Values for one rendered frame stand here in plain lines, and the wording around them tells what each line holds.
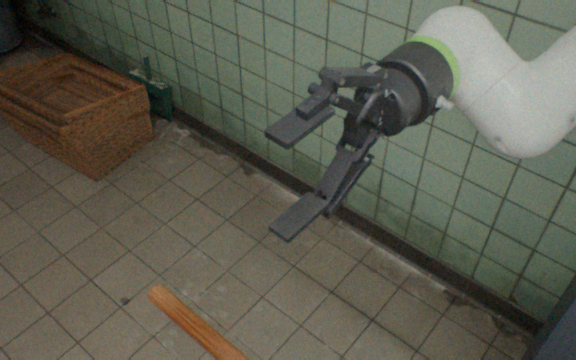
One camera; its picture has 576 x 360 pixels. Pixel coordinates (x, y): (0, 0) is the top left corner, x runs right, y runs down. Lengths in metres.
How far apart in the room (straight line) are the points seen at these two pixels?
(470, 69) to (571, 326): 0.69
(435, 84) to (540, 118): 0.15
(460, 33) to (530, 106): 0.12
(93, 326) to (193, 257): 0.48
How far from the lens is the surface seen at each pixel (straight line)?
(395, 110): 0.63
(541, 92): 0.73
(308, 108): 0.51
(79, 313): 2.35
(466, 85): 0.73
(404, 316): 2.23
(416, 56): 0.67
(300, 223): 0.60
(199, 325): 0.82
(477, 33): 0.74
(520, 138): 0.74
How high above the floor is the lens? 1.88
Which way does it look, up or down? 45 degrees down
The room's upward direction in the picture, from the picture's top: straight up
